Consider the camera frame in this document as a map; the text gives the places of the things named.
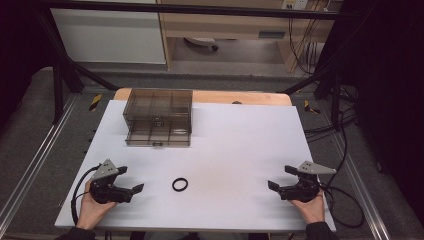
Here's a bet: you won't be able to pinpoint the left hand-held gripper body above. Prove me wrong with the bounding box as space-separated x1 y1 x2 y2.
89 158 135 205

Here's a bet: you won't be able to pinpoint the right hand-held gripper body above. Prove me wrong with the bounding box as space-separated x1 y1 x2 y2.
278 160 338 203

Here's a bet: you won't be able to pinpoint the black ring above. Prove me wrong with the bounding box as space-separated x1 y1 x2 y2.
171 177 189 193

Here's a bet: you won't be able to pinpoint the transparent brown drawer box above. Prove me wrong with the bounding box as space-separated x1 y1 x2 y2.
122 87 194 148

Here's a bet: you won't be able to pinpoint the person's right hand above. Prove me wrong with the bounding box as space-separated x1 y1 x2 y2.
288 192 327 225

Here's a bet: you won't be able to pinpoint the person's left hand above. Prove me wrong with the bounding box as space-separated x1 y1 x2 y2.
76 180 118 231

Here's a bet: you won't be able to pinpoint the white table board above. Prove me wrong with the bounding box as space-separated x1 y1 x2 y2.
54 99 337 233

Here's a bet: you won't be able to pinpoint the yellow black floor tape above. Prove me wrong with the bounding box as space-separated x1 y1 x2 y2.
88 93 103 112
303 99 322 115

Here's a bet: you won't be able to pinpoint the wooden table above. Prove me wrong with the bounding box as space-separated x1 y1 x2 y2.
113 87 293 107

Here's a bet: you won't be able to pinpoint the black curtain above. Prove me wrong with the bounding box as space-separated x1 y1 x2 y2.
316 0 424 228
0 0 59 129

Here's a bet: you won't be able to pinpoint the white cabinet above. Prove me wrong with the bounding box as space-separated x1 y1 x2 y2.
50 7 167 65

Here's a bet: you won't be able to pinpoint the white power strip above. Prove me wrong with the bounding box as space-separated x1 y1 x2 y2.
183 36 220 52

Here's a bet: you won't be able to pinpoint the light wooden desk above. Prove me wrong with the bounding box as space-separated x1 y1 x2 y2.
156 0 344 74

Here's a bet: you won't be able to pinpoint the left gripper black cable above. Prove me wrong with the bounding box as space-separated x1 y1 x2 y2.
70 163 102 226

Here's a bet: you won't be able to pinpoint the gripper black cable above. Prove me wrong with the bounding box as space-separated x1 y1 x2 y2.
70 163 102 226
319 182 365 230

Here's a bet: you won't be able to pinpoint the black floor cables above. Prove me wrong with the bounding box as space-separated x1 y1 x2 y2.
303 84 359 144

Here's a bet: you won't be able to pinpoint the aluminium floor rail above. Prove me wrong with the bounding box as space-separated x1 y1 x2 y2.
332 131 392 240
0 94 80 228

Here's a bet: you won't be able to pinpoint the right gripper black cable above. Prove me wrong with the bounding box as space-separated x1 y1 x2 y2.
319 182 365 230

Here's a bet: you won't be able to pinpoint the black diagonal frame strut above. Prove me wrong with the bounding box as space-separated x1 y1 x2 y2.
281 64 341 96
35 9 119 92

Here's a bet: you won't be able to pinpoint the hanging black cables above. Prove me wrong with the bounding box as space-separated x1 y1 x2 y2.
287 14 323 76

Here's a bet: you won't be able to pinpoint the white wall socket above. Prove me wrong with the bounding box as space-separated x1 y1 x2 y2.
281 0 310 11

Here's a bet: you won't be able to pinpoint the black horizontal frame bar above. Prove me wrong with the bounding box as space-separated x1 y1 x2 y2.
39 0 349 20

